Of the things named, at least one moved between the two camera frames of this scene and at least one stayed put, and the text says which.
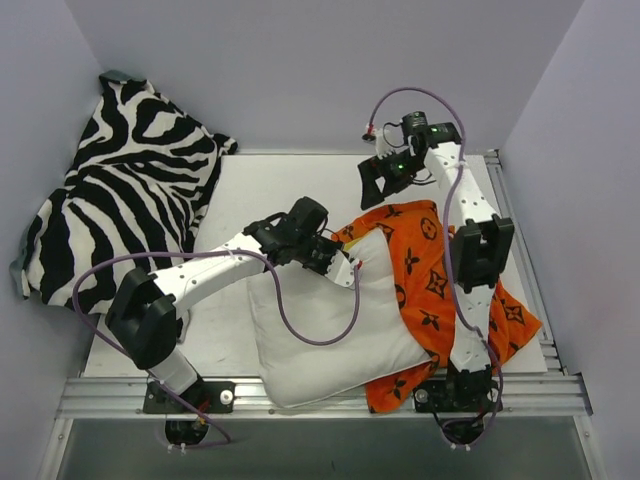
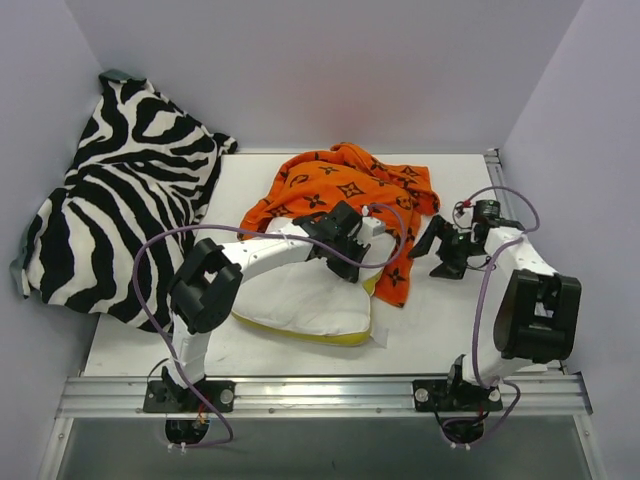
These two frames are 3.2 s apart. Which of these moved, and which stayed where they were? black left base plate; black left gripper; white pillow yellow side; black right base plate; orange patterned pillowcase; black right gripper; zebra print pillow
Moved: white pillow yellow side; black right gripper; orange patterned pillowcase; black left gripper
Stayed: zebra print pillow; black right base plate; black left base plate
